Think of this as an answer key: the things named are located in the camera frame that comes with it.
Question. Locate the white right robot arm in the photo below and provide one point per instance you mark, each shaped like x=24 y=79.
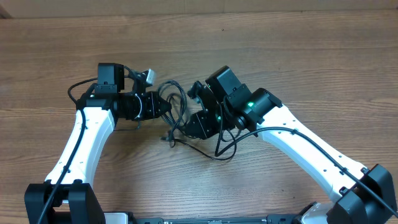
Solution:
x=357 y=194

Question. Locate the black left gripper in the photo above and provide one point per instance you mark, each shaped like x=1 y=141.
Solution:
x=152 y=98

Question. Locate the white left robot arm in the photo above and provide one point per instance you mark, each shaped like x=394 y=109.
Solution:
x=67 y=195

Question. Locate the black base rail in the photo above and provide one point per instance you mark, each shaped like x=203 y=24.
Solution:
x=217 y=220

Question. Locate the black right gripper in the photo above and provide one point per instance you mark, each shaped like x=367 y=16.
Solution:
x=202 y=121

